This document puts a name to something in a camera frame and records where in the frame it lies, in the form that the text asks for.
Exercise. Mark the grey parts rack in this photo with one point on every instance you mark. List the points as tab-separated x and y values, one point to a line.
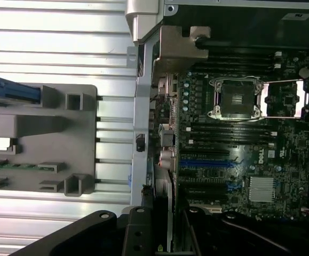
50	138

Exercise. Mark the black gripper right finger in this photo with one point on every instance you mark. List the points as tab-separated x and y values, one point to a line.
250	234

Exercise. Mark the hard disk in blue carrier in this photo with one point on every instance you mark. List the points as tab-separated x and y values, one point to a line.
10	89

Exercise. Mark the green motherboard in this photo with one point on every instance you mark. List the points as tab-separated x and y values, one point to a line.
290	138

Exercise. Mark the metal socket cover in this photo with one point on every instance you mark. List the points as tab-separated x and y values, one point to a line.
301	98

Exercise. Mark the green RAM stick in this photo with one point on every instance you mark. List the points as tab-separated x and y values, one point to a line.
10	165

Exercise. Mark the CPU socket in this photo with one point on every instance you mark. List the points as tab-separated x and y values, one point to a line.
234	98

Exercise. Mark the open black PC case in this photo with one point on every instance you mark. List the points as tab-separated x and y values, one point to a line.
143	106

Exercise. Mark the silver chipset heatsink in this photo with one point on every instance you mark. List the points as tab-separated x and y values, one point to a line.
261	188

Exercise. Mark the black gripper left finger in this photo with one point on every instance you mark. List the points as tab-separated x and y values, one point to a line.
90	234

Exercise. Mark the blue expansion slot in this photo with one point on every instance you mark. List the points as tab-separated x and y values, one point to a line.
207	163

